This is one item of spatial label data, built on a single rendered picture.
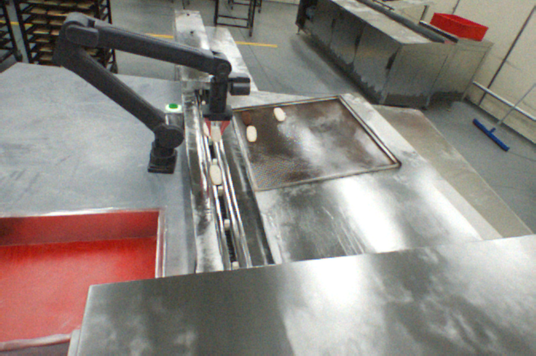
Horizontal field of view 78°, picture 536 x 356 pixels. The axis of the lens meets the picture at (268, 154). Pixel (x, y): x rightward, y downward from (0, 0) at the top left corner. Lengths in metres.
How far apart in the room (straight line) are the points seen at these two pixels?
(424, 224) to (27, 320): 0.96
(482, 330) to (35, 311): 0.80
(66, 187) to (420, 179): 1.09
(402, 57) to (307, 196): 2.82
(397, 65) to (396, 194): 2.71
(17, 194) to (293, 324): 0.99
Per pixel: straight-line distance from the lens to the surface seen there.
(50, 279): 0.94
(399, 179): 1.14
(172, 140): 1.10
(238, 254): 0.90
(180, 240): 0.96
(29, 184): 1.21
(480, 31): 4.53
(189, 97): 1.55
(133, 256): 0.94
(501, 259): 0.46
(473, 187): 1.59
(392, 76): 3.72
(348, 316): 0.32
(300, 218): 0.95
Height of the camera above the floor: 1.56
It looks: 35 degrees down
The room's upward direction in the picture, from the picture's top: 11 degrees clockwise
